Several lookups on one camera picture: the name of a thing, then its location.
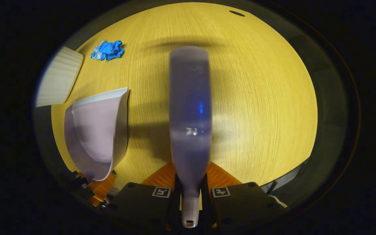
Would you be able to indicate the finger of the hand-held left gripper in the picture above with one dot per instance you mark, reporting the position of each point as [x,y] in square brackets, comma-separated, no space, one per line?
[98,191]
[71,178]

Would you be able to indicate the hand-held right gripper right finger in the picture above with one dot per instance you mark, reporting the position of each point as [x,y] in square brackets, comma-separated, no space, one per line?
[240,202]

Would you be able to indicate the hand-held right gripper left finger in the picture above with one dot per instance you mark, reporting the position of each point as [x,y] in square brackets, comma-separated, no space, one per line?
[135,202]

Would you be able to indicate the lilac plastic dustpan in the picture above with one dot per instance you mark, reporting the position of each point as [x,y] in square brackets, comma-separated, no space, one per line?
[96,130]

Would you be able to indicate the white ribbed garbage bin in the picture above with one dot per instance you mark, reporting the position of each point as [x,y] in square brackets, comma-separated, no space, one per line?
[59,78]

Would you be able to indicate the small lilac broom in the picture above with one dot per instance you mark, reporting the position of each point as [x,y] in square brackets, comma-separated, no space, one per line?
[190,98]

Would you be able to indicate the blue paper trash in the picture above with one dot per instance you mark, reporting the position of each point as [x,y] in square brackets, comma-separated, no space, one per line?
[108,50]

